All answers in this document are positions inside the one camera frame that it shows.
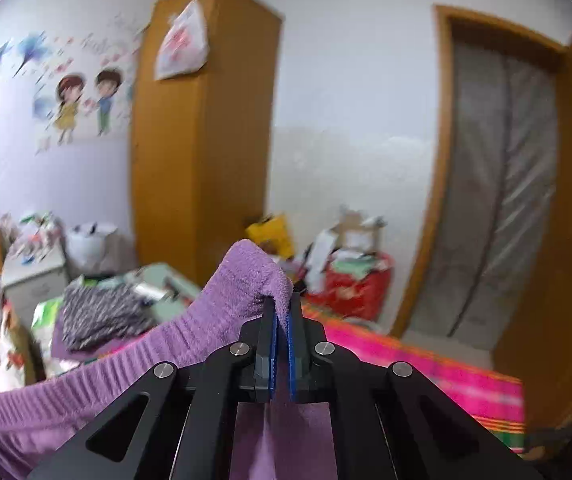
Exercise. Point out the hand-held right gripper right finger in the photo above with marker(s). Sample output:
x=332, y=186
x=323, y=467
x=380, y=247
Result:
x=293, y=360

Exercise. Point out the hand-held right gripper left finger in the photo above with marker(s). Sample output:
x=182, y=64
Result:
x=273, y=360

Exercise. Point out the purple fleece garment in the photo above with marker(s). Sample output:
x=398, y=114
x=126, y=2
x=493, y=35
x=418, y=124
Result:
x=116, y=385

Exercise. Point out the white box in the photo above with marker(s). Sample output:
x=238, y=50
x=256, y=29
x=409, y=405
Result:
x=322, y=255

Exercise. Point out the yellow bag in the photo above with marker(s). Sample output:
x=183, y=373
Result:
x=271, y=235

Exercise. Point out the pale green small table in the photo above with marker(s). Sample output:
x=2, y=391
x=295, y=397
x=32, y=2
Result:
x=166, y=272

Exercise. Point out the pink plaid bed sheet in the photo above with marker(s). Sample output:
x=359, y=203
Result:
x=440, y=380

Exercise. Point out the dark dotted cloth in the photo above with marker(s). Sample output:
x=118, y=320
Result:
x=101, y=315

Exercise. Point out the wooden wardrobe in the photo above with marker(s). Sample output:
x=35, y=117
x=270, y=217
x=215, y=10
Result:
x=206, y=160

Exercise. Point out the plain white plastic bag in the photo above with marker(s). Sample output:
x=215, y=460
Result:
x=88, y=250

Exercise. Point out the grey bedside cabinet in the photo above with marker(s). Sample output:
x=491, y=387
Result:
x=36, y=285

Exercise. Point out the floral printed bedding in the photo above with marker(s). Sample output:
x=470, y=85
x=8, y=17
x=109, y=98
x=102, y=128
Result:
x=6, y=355

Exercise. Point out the translucent plastic door curtain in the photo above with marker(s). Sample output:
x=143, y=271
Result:
x=495, y=185

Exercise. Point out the pile of packets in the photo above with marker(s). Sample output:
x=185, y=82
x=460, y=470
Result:
x=31, y=235

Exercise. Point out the white plastic bag red print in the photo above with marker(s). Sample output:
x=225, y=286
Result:
x=181, y=45

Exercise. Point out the wooden door frame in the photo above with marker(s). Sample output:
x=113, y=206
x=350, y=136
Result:
x=443, y=110

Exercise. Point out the cartoon couple wall sticker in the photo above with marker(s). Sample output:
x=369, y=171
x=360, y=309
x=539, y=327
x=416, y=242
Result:
x=71, y=105

